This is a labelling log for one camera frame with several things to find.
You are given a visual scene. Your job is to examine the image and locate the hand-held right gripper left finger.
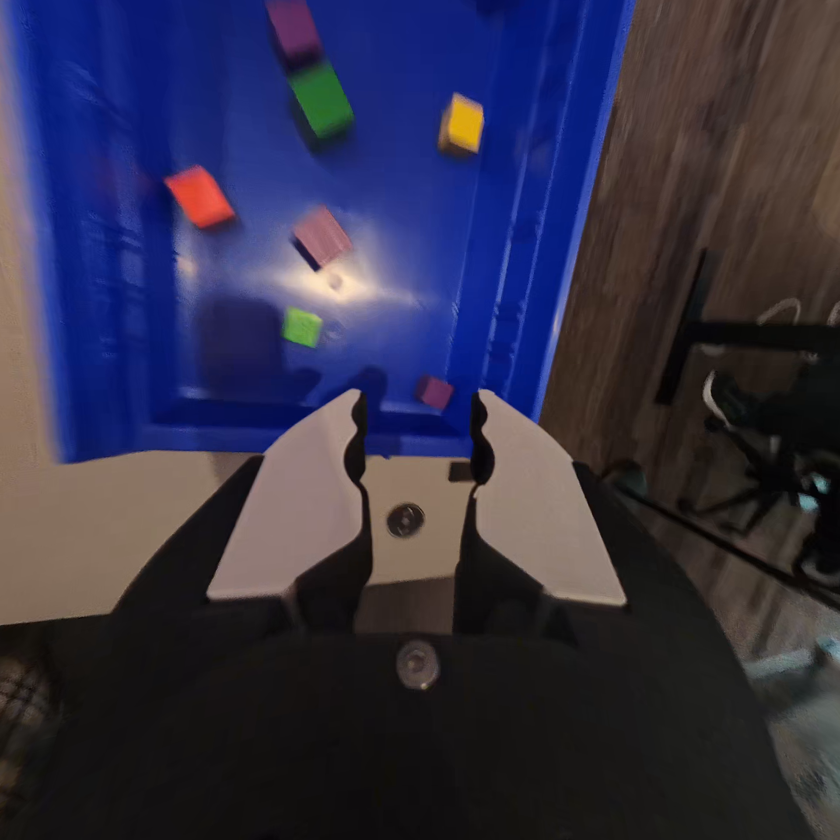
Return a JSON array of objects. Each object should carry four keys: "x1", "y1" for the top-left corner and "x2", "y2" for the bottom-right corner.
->
[{"x1": 205, "y1": 388, "x2": 374, "y2": 634}]

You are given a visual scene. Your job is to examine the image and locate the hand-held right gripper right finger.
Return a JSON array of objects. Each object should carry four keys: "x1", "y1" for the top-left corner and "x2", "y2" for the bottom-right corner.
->
[{"x1": 453, "y1": 388, "x2": 629, "y2": 634}]

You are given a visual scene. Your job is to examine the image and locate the red cube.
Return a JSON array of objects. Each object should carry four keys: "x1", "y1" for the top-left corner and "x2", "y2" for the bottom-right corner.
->
[{"x1": 163, "y1": 164, "x2": 237, "y2": 231}]

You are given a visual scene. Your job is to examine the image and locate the blue plastic bin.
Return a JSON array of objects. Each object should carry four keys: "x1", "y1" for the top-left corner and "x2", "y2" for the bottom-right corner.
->
[{"x1": 10, "y1": 0, "x2": 637, "y2": 463}]

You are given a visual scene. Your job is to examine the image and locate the large green cube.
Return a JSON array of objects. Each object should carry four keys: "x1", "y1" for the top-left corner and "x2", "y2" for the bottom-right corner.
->
[{"x1": 287, "y1": 61, "x2": 355, "y2": 144}]

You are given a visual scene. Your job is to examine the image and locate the black round foot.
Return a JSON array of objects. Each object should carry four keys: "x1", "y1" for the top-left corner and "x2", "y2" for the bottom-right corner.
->
[{"x1": 604, "y1": 459, "x2": 651, "y2": 500}]

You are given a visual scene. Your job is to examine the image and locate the round metal table grommet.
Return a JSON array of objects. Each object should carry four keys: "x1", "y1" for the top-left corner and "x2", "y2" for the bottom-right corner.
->
[{"x1": 386, "y1": 502, "x2": 426, "y2": 540}]

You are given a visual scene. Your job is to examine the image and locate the black metal bar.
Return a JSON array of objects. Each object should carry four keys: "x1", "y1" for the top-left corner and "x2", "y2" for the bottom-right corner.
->
[{"x1": 613, "y1": 489, "x2": 840, "y2": 611}]

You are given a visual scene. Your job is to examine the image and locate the black office chair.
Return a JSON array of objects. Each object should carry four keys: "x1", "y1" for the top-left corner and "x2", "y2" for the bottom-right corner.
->
[{"x1": 656, "y1": 248, "x2": 840, "y2": 592}]

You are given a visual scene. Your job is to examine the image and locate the person's plaid shirt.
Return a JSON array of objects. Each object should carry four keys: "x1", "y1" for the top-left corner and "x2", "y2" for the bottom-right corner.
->
[{"x1": 0, "y1": 650, "x2": 63, "y2": 815}]

